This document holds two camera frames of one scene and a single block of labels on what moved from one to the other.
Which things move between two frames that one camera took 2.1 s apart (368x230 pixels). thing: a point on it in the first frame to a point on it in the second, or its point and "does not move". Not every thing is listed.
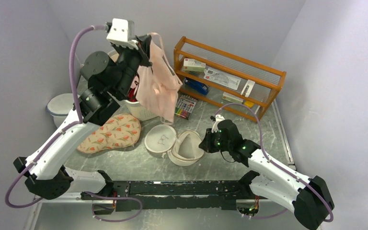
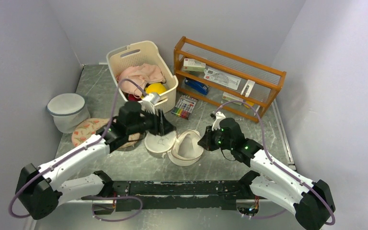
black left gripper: x=144 y=44 to x=161 y=125
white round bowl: x=186 y=149 does not move
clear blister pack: x=222 y=78 does not move
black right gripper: x=206 y=144 does not move
